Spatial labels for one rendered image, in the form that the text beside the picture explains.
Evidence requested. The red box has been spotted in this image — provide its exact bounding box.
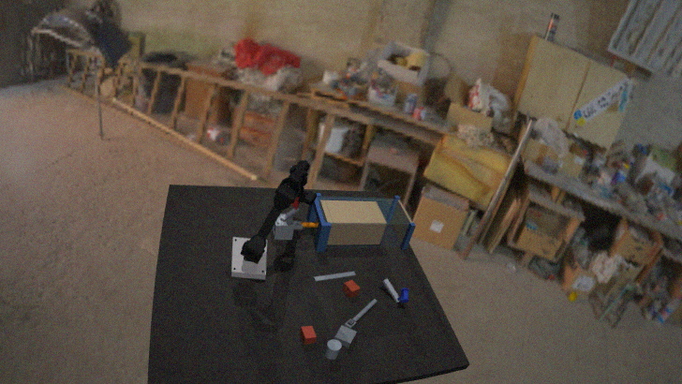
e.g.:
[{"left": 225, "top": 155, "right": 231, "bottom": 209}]
[
  {"left": 300, "top": 326, "right": 317, "bottom": 345},
  {"left": 342, "top": 280, "right": 360, "bottom": 298}
]

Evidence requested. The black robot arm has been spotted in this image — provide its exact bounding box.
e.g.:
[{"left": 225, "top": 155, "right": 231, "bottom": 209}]
[{"left": 241, "top": 160, "right": 310, "bottom": 263}]

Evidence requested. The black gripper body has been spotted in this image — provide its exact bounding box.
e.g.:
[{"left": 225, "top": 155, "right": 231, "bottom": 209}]
[{"left": 284, "top": 182, "right": 317, "bottom": 205}]

